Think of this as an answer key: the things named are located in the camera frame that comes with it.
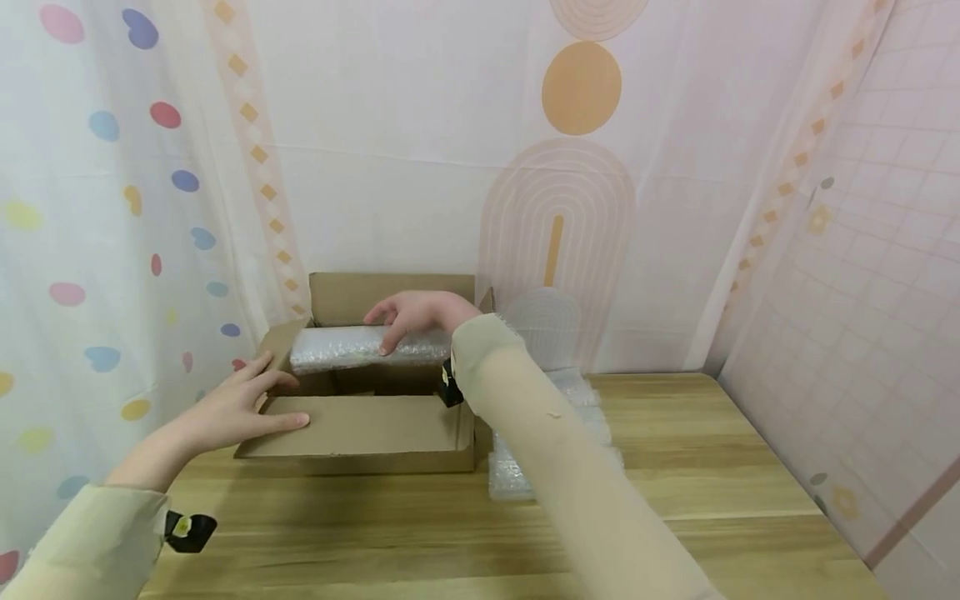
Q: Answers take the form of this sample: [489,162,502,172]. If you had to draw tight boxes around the person's left forearm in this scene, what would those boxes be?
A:
[0,428,198,600]

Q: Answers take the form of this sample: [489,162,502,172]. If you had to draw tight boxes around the brown cardboard box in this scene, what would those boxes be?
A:
[233,272,496,476]

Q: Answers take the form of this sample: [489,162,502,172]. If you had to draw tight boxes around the black wrist band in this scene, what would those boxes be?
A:
[439,357,466,408]
[164,510,218,554]

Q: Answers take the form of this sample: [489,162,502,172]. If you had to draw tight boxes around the stack of bubble wrap sheets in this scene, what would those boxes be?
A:
[487,287,625,503]

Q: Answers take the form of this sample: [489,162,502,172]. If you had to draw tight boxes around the person's right hand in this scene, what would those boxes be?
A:
[363,290,483,357]

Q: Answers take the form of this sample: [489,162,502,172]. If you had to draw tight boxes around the bubble wrap roll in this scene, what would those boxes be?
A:
[289,325,453,376]

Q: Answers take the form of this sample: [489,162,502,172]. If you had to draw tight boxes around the person's right forearm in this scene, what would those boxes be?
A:
[450,312,725,600]

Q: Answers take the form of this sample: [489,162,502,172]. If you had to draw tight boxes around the person's left hand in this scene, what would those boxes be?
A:
[174,350,312,455]

